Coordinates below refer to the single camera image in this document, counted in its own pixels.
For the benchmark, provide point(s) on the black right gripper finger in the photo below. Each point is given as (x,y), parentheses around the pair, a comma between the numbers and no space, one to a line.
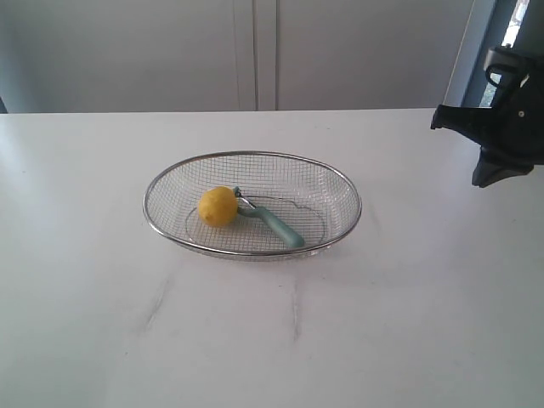
(492,168)
(473,123)

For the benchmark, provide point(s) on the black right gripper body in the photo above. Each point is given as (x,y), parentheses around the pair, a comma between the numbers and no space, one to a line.
(514,128)

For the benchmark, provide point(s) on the teal handled peeler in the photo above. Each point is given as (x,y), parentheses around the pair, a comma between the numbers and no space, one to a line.
(284,232)

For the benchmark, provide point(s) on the yellow lemon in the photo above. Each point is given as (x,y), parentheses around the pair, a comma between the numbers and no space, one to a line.
(218,207)

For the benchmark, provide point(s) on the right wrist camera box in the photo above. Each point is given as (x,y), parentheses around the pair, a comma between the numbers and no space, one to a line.
(502,60)

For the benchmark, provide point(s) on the blue window frame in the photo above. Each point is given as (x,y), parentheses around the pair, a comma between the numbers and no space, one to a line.
(486,27)

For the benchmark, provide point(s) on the metal wire mesh basket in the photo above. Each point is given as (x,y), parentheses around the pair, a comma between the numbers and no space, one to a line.
(286,206)

